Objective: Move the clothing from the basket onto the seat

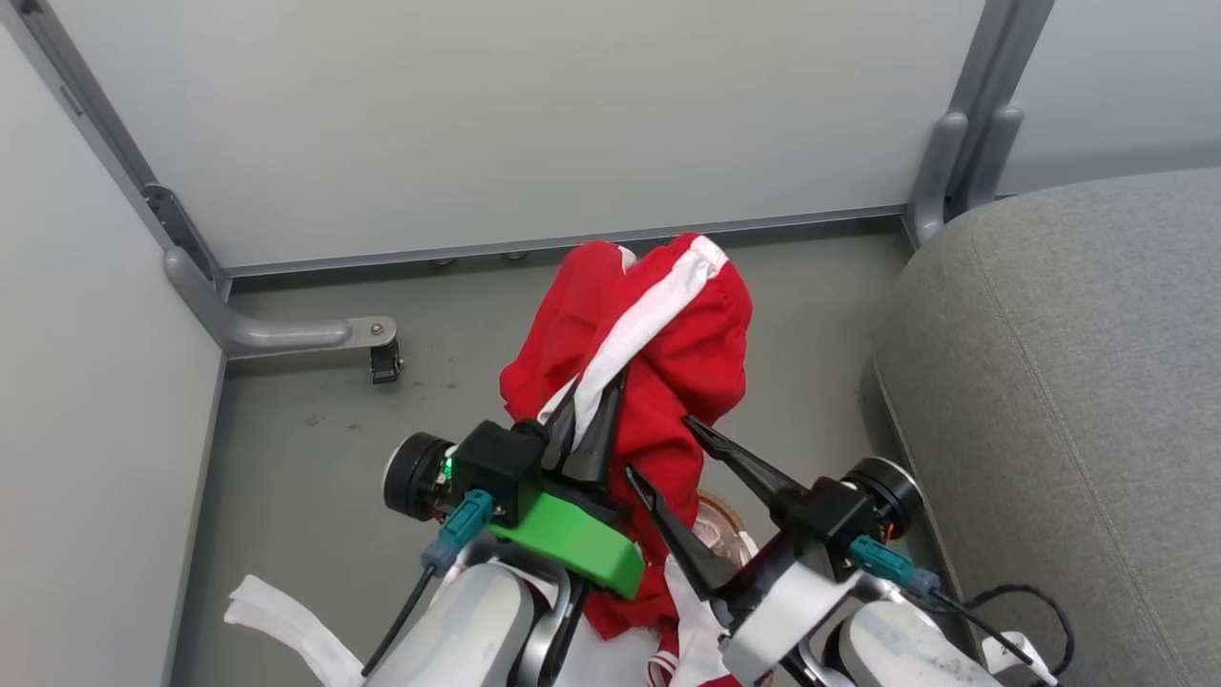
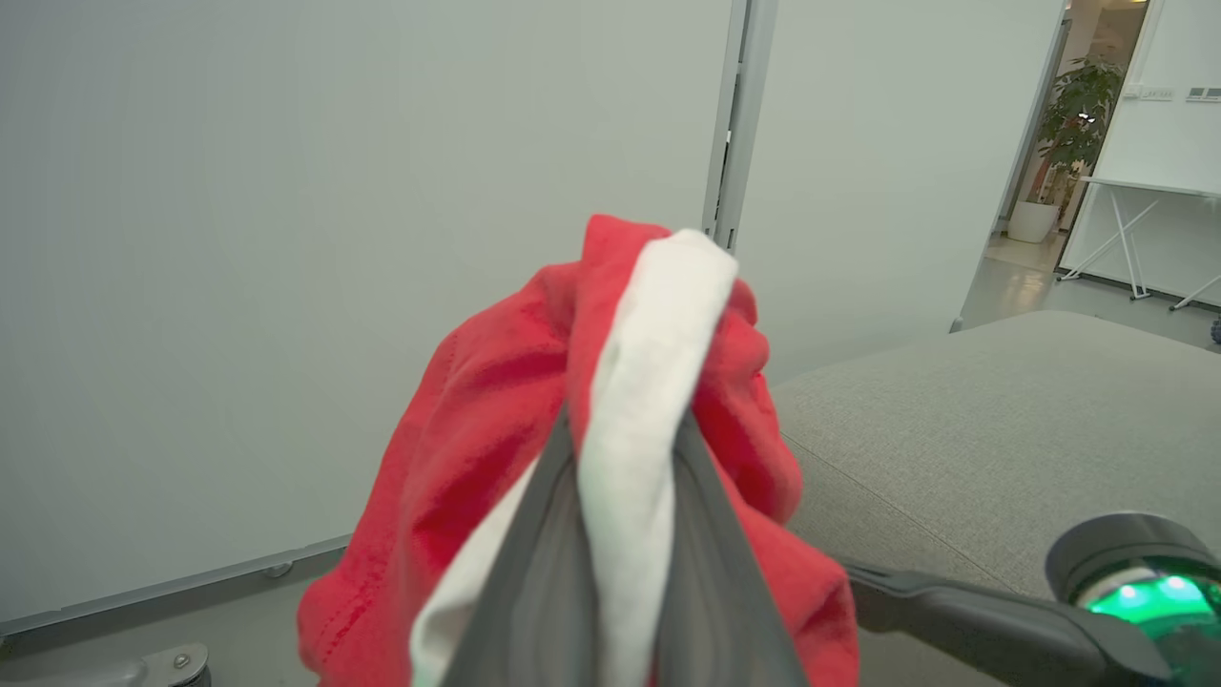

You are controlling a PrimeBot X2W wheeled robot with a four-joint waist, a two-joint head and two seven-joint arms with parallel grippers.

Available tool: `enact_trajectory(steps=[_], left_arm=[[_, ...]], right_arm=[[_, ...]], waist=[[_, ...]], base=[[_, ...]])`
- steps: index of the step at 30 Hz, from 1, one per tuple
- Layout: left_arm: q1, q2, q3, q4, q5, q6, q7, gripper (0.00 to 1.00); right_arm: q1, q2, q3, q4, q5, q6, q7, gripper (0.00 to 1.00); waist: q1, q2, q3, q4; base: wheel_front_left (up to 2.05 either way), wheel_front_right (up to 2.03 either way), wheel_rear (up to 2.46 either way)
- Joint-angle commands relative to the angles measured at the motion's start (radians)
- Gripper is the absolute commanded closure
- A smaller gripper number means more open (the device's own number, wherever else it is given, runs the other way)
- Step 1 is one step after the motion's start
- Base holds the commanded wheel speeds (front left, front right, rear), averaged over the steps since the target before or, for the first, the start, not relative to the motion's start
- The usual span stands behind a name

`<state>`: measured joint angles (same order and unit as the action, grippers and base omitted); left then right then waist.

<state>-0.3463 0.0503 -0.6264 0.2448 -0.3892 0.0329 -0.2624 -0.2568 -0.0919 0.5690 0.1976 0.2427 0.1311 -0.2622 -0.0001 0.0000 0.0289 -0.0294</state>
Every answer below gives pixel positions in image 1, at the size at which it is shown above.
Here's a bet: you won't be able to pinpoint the round brown basket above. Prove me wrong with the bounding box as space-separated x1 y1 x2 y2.
691 490 755 572

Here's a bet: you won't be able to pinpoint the grey partition foot with caster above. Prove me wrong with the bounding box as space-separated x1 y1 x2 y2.
162 246 404 385

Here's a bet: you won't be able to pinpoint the white cloth strip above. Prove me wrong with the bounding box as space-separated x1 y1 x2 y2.
224 573 369 687

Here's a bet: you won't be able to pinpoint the grey fabric sofa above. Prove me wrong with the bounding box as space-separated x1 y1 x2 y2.
859 167 1221 687

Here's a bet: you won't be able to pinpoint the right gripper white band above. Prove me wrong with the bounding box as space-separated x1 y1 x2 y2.
682 414 924 683

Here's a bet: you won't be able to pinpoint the grey partition corner post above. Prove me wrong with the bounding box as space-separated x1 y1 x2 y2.
0 0 232 292

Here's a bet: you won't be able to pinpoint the white cable tag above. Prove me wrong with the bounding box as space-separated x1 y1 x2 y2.
981 631 1058 686

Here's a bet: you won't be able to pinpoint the grey partition double post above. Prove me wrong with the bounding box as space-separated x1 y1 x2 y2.
904 0 1056 251

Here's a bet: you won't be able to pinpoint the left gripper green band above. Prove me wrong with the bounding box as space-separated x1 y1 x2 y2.
383 368 742 601

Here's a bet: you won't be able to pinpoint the black cable teal plug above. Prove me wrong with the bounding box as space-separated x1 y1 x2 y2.
361 489 496 679
849 534 1076 687

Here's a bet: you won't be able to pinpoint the red shorts with white stripe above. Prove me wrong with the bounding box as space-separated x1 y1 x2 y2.
499 233 755 640

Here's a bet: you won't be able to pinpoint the grey partition bottom rail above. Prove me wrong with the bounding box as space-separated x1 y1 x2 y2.
221 204 909 280

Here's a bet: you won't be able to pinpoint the white garment with red stripes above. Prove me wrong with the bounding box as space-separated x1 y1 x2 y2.
645 553 759 687

